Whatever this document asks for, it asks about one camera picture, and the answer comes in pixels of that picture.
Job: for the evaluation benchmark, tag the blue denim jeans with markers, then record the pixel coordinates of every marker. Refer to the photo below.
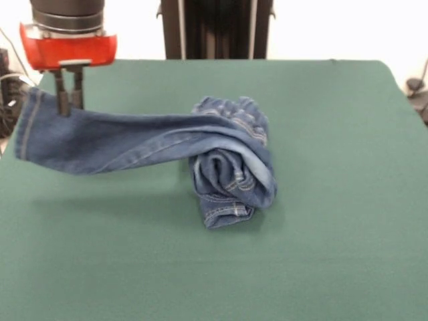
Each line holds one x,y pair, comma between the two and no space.
133,143

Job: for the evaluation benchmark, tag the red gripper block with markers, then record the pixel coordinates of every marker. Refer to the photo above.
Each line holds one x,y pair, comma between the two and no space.
73,50

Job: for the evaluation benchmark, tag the dark green table cloth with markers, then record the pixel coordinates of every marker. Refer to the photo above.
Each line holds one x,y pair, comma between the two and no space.
301,234

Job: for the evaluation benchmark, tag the grey wheeled chair base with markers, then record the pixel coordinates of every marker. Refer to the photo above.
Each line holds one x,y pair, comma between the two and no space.
414,83

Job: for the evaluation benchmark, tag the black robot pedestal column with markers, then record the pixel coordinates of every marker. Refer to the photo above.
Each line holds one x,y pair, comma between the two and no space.
217,30

